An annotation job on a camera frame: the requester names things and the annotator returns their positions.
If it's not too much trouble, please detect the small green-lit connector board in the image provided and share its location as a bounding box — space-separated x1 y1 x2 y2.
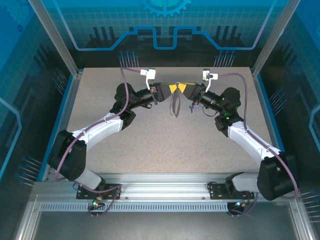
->
90 196 106 210
230 199 251 210

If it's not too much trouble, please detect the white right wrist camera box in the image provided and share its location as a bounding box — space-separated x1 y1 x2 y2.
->
201 68 219 94

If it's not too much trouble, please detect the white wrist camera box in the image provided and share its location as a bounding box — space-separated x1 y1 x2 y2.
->
139 67 157 92
201 68 219 94

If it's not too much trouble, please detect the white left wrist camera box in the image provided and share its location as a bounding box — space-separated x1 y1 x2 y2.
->
139 67 157 92

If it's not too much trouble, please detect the blue-edged aluminium side rail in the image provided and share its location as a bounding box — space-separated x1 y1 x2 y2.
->
41 71 85 182
251 68 296 182

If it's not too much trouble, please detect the aluminium frame post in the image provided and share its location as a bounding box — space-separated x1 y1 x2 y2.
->
27 0 84 77
250 0 302 77

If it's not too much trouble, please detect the wide aluminium base rail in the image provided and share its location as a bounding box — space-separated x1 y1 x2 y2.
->
32 172 300 202

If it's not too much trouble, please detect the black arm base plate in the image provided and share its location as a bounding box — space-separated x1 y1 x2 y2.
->
75 182 123 201
208 181 256 201

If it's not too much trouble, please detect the slotted grey cable duct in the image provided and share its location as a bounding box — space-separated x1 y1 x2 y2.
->
39 202 231 214

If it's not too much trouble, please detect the aluminium lower frame bar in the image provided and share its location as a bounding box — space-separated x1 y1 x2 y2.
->
288 193 318 240
14 193 42 240

